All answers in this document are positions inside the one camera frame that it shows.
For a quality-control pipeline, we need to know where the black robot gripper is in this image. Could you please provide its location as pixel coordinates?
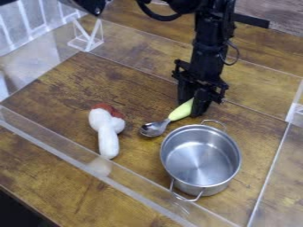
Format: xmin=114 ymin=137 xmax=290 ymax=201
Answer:
xmin=170 ymin=0 xmax=234 ymax=117

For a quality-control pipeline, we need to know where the green handled metal spoon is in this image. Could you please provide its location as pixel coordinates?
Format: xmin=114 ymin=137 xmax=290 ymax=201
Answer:
xmin=139 ymin=98 xmax=193 ymax=137

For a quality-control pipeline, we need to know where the stainless steel pot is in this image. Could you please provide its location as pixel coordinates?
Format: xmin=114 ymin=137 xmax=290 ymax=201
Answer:
xmin=160 ymin=120 xmax=241 ymax=202

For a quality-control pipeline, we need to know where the white red plush mushroom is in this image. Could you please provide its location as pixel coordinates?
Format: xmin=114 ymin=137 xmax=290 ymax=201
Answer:
xmin=89 ymin=103 xmax=125 ymax=159

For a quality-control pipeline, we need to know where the clear acrylic front barrier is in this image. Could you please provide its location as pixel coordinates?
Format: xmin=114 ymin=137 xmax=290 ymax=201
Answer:
xmin=0 ymin=106 xmax=237 ymax=227

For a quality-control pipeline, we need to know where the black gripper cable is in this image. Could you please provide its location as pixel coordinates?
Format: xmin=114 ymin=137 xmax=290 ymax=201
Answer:
xmin=218 ymin=40 xmax=241 ymax=67

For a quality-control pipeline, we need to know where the black wall strip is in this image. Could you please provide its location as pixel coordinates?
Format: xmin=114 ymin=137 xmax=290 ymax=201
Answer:
xmin=234 ymin=13 xmax=269 ymax=28

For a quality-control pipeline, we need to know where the clear acrylic triangle bracket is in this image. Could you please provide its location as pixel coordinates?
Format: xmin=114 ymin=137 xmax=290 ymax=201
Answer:
xmin=67 ymin=19 xmax=103 ymax=52

